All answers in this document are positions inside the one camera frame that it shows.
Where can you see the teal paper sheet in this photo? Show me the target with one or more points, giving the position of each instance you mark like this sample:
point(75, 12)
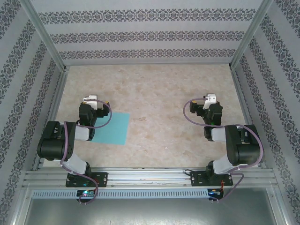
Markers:
point(114, 131)

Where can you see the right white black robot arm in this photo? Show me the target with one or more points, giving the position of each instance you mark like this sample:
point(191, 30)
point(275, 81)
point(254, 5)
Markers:
point(246, 150)

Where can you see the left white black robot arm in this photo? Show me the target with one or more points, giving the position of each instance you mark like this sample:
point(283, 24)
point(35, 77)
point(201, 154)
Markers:
point(56, 140)

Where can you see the grey metal sheet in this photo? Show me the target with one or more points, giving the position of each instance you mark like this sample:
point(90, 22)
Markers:
point(150, 211)

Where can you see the small circuit board with LEDs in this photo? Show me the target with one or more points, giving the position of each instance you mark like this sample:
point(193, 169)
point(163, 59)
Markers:
point(214, 193)
point(85, 193)

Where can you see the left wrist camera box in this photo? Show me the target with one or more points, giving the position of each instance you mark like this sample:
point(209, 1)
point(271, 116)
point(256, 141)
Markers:
point(90, 100)

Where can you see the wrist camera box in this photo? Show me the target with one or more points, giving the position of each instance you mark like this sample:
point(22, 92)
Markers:
point(209, 99)
point(90, 100)

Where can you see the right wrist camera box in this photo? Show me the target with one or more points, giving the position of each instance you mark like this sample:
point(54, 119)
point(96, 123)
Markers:
point(209, 99)

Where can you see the aluminium side rail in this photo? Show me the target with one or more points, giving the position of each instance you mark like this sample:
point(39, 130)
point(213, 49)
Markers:
point(241, 93)
point(55, 105)

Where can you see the thin aluminium cross rail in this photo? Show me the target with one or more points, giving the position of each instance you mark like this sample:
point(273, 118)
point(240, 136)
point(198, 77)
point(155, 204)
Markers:
point(150, 63)

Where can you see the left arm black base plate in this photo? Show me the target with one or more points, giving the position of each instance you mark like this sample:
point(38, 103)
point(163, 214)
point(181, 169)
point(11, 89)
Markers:
point(103, 179)

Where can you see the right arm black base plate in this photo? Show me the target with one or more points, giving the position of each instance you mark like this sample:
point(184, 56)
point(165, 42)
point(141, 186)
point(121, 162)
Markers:
point(198, 179)

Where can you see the long aluminium mounting rail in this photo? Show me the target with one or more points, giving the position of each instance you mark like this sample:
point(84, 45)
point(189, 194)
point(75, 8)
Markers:
point(150, 178)

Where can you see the aluminium frame post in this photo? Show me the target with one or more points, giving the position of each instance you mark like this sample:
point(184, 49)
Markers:
point(250, 35)
point(46, 35)

